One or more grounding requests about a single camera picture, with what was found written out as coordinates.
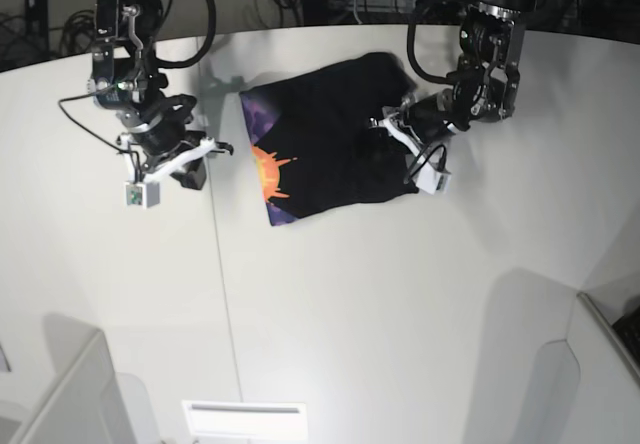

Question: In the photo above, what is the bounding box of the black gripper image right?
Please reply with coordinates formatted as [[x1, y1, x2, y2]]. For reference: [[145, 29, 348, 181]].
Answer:
[[357, 89, 470, 163]]

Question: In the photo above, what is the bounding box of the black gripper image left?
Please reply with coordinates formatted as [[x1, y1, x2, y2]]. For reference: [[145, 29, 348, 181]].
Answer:
[[117, 94, 233, 190]]

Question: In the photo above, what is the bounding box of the black T-shirt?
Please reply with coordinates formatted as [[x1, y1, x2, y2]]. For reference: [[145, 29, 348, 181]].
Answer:
[[239, 52, 418, 226]]

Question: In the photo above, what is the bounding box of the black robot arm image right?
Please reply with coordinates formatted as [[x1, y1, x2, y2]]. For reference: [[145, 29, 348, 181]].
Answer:
[[371, 0, 536, 162]]

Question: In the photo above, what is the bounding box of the black keyboard at right edge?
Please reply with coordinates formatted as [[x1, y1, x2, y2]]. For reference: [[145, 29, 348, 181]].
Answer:
[[613, 311, 640, 363]]

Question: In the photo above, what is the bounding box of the white partition lower right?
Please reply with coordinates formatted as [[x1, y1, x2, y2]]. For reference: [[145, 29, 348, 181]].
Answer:
[[522, 293, 639, 443]]

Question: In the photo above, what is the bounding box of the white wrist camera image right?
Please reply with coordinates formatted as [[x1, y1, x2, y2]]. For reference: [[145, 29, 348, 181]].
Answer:
[[371, 113, 451, 195]]

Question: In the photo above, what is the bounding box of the coiled black cable on floor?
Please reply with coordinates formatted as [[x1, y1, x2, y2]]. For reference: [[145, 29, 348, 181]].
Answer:
[[58, 9, 101, 58]]

